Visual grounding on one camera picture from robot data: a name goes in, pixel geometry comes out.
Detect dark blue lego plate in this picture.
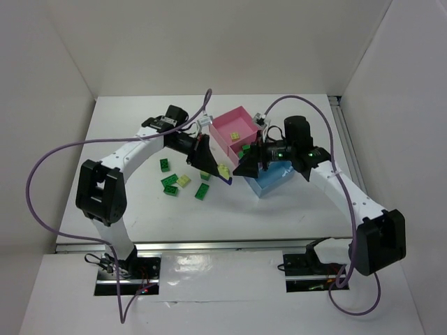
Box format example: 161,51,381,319
220,176,233,185

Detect green yellow blue lego stack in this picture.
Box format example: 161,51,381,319
218,164,230,179

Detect green narrow lego brick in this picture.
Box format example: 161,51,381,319
195,183,210,200

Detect green long lego brick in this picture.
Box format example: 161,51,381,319
161,174,178,187

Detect green and yellow lego stack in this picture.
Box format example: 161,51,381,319
200,171,212,181

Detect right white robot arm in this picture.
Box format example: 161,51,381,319
233,116,406,276

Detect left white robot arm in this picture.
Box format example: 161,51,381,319
75,105,219,271

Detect small pink container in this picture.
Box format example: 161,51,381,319
228,139,253,166

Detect yellow lego brick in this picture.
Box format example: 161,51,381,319
176,174,191,188

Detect light blue container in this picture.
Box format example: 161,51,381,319
244,161,295,198

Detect large pink container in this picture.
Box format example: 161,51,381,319
210,106,258,156

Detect green small lego upside down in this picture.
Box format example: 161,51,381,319
163,185,179,197

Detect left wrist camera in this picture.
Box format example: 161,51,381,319
196,114,213,128

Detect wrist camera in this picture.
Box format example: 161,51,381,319
196,114,213,128
252,113,270,131

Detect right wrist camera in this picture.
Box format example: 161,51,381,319
252,113,270,131

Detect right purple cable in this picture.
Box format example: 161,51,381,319
263,94,381,316

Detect purple cable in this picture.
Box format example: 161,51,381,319
26,88,214,325
263,94,381,316

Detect aluminium side rail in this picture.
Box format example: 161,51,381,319
328,94,384,248

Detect aluminium front rail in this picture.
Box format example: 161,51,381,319
55,239,313,253

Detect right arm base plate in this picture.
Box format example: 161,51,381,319
277,253,342,293

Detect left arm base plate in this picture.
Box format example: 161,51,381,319
94,255,161,297

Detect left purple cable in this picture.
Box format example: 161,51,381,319
26,88,214,325

